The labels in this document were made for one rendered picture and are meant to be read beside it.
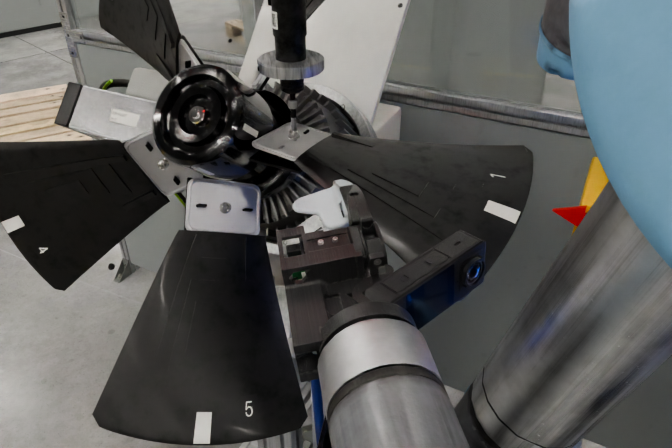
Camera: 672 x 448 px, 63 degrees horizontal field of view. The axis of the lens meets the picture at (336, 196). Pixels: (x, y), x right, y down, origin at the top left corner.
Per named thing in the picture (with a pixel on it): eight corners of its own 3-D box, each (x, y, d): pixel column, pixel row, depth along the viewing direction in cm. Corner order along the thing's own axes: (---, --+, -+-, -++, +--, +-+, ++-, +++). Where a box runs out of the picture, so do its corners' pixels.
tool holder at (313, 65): (257, 54, 62) (250, -38, 57) (318, 52, 63) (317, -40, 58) (258, 81, 55) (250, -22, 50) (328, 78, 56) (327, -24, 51)
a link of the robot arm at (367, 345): (445, 351, 32) (445, 436, 36) (421, 298, 36) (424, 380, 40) (318, 378, 31) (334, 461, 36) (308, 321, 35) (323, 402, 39)
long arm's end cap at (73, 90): (129, 107, 102) (81, 84, 91) (116, 145, 101) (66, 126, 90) (117, 104, 103) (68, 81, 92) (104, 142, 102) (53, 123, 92)
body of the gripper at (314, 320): (274, 222, 45) (288, 328, 35) (376, 203, 46) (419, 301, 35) (288, 292, 49) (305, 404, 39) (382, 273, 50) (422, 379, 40)
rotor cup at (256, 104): (207, 100, 76) (145, 61, 64) (302, 86, 71) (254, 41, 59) (201, 202, 73) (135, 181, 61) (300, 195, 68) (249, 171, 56)
